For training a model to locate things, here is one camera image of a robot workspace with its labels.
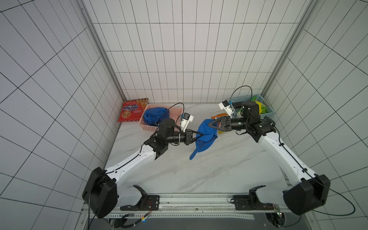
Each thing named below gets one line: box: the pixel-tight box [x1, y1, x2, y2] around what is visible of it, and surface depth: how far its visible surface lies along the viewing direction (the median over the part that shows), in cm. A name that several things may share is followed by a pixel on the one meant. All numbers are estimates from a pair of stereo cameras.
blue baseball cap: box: [189, 118, 219, 161], surface depth 68 cm
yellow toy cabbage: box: [255, 101, 268, 115], surface depth 107 cm
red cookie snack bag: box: [117, 98, 150, 123], surface depth 112 cm
